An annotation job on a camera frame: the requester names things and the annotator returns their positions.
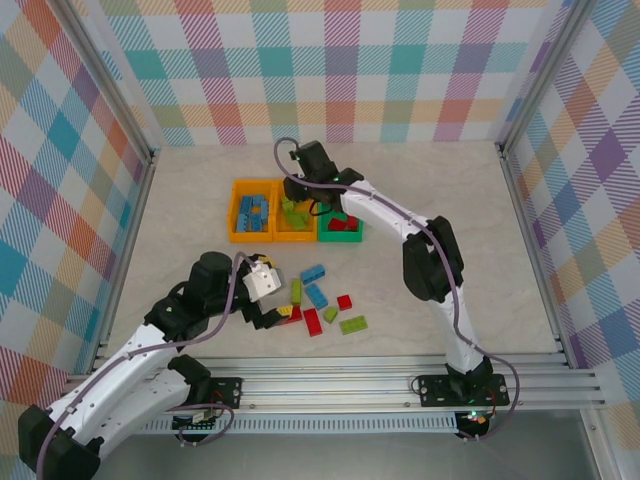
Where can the long red lego brick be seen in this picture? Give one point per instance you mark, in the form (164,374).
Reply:
(312,321)

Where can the small green circuit board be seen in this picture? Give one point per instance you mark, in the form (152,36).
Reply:
(197,417)

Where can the small circuit board with LED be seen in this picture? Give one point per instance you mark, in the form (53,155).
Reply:
(475,419)

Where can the aluminium frame post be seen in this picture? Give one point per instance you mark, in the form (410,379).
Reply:
(541,75)
(116,82)
(600,450)

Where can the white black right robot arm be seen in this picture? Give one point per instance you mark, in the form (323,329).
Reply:
(370,215)

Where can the aluminium frame floor rail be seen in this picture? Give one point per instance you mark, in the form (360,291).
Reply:
(134,225)
(529,235)

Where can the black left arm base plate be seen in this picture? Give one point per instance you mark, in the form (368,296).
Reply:
(230,392)

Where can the green plastic bin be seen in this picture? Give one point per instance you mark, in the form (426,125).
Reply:
(340,237)

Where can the small red lego brick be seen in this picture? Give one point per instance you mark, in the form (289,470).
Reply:
(351,223)
(344,302)

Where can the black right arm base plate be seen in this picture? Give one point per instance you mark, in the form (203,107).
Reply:
(435,390)

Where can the small green lego brick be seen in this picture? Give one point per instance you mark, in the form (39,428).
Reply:
(330,314)

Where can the orange plastic bin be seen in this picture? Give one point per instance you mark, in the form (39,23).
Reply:
(232,215)
(295,236)

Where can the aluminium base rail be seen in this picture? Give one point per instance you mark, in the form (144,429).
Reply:
(325,385)

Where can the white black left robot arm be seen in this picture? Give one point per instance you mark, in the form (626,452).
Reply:
(145,400)

